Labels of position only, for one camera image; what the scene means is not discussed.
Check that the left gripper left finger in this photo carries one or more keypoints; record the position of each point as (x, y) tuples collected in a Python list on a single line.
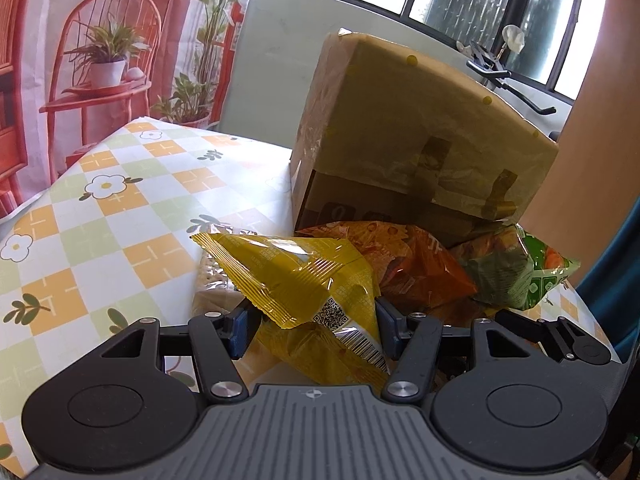
[(212, 342)]

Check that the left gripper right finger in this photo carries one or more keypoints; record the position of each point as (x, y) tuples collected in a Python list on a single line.
[(436, 363)]

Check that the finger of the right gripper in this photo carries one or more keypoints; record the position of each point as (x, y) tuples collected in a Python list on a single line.
[(560, 339)]

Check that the green vegetable chip bag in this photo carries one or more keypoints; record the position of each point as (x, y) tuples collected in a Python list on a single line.
[(512, 268)]

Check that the orange snack bag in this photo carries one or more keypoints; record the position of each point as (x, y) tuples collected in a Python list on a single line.
[(414, 271)]

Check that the yellow chip bag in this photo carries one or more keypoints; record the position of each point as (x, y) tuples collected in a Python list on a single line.
[(318, 299)]

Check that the clear cracker packet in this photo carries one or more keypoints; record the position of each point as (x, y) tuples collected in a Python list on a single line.
[(214, 291)]

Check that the floral checkered tablecloth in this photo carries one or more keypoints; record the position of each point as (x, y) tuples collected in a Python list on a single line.
[(111, 242)]

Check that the brown cardboard box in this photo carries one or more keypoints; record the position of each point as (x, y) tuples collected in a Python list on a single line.
[(391, 134)]

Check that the black exercise bike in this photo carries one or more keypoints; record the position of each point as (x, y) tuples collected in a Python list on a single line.
[(531, 100)]

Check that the white lamp on sill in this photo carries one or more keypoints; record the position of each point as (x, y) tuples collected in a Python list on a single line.
[(513, 39)]

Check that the pink printed backdrop curtain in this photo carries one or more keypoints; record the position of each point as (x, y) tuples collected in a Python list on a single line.
[(73, 71)]

